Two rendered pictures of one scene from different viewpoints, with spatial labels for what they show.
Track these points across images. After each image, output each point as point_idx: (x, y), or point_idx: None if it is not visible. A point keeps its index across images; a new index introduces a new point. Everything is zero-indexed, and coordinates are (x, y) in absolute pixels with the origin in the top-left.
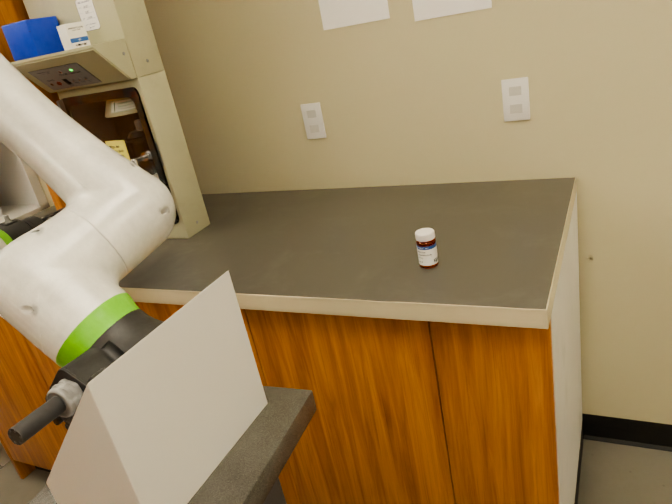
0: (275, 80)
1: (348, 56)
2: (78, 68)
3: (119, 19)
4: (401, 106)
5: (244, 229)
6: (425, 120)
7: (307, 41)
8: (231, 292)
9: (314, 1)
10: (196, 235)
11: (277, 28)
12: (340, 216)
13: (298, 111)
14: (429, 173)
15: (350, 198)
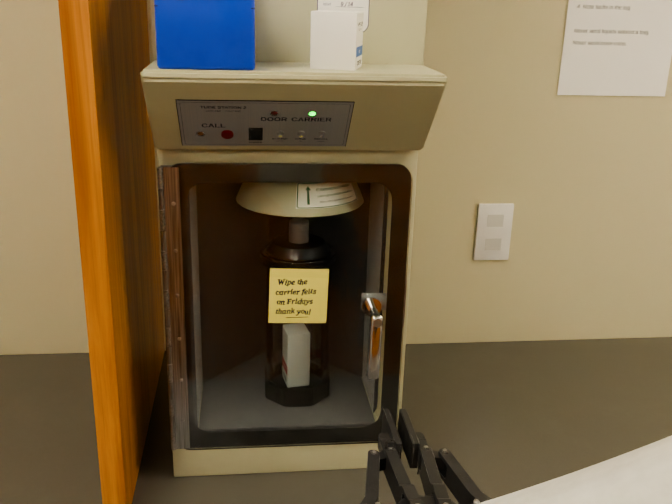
0: (443, 159)
1: (583, 140)
2: (337, 113)
3: (425, 24)
4: (640, 222)
5: (489, 437)
6: (668, 245)
7: (522, 106)
8: None
9: (555, 48)
10: (401, 457)
11: (476, 76)
12: (630, 402)
13: (469, 214)
14: (651, 320)
15: (577, 363)
